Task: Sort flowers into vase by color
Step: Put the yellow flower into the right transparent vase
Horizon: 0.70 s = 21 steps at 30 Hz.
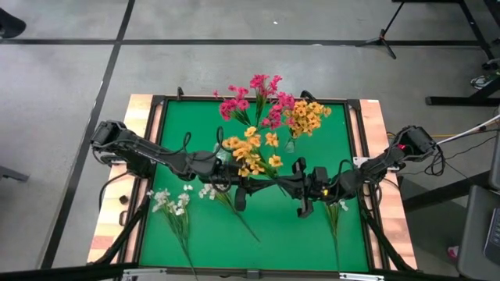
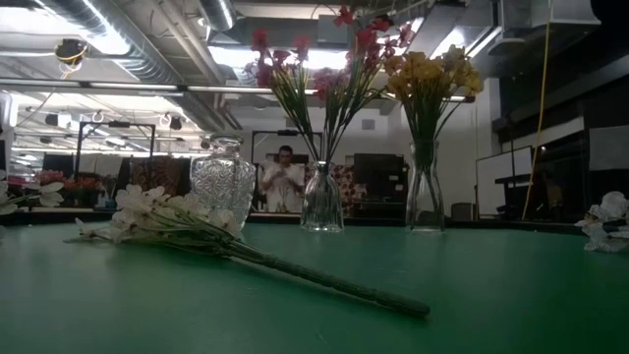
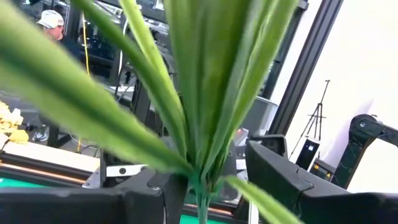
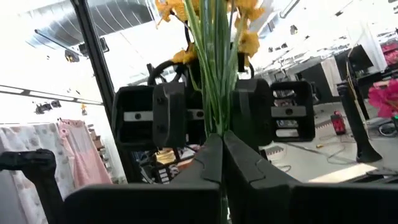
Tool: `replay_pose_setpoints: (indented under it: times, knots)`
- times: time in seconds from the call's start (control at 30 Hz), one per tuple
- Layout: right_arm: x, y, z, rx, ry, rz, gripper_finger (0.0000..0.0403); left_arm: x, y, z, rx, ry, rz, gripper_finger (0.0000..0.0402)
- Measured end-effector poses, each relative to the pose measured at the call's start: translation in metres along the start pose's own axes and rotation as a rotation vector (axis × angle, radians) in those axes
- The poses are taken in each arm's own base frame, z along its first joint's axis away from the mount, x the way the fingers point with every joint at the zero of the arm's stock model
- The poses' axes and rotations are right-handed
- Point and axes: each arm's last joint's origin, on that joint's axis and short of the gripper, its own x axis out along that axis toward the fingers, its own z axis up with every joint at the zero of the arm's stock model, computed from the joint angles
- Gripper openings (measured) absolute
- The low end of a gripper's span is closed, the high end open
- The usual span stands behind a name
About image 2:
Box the black ceiling dome device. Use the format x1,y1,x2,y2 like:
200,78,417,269
53,37,89,65

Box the small ribbed glass vase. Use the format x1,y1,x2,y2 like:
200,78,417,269
299,160,346,234

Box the tall smooth glass vase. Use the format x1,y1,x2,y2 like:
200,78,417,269
405,139,447,233

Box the background flower display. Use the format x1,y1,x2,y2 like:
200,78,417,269
33,169,105,193

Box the black rack frame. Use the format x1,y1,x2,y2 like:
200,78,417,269
74,120,157,183
250,128,323,166

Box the black monitor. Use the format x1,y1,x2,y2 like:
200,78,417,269
353,151,409,201

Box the yellow artificial flower bunch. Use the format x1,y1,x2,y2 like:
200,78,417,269
431,43,486,217
385,48,453,217

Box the dark patterned cloth panel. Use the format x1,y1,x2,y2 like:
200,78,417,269
130,155,192,198

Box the dark background monitor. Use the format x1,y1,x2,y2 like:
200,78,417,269
42,152,75,181

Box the white artificial flower bunch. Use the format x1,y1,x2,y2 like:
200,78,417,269
573,190,629,255
0,169,68,217
63,183,432,319

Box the wide cut-glass vase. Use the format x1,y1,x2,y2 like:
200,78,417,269
189,134,257,231

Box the yellow hanging cable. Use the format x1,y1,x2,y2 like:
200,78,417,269
520,0,555,221

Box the white ceiling unit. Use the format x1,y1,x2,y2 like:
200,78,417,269
499,0,601,30

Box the person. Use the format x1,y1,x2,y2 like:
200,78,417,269
259,145,307,213

